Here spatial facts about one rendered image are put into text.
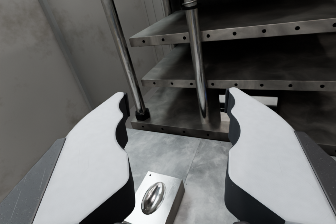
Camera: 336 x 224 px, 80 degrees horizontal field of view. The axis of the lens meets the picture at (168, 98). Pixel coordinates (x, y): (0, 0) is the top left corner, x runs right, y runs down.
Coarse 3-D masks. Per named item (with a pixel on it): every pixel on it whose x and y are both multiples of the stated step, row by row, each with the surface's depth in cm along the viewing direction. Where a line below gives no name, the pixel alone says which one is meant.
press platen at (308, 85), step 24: (216, 48) 143; (240, 48) 134; (264, 48) 126; (288, 48) 119; (312, 48) 112; (168, 72) 123; (192, 72) 116; (216, 72) 110; (240, 72) 104; (264, 72) 99; (288, 72) 95; (312, 72) 91
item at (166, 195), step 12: (144, 180) 79; (156, 180) 78; (168, 180) 77; (180, 180) 76; (144, 192) 74; (156, 192) 76; (168, 192) 72; (180, 192) 75; (144, 204) 72; (156, 204) 72; (168, 204) 68; (132, 216) 67; (144, 216) 66; (156, 216) 66; (168, 216) 66
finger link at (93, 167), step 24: (120, 96) 11; (96, 120) 9; (120, 120) 9; (72, 144) 8; (96, 144) 8; (120, 144) 9; (72, 168) 7; (96, 168) 7; (120, 168) 7; (48, 192) 6; (72, 192) 6; (96, 192) 6; (120, 192) 6; (48, 216) 6; (72, 216) 6; (96, 216) 6; (120, 216) 7
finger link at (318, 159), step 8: (296, 136) 8; (304, 136) 8; (304, 144) 7; (312, 144) 7; (304, 152) 7; (312, 152) 7; (320, 152) 7; (312, 160) 7; (320, 160) 7; (328, 160) 7; (312, 168) 6; (320, 168) 6; (328, 168) 6; (320, 176) 6; (328, 176) 6; (320, 184) 6; (328, 184) 6; (328, 192) 6; (328, 200) 6
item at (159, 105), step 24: (168, 96) 149; (192, 96) 143; (216, 96) 137; (288, 96) 121; (312, 96) 117; (168, 120) 124; (192, 120) 119; (216, 120) 115; (288, 120) 104; (312, 120) 101
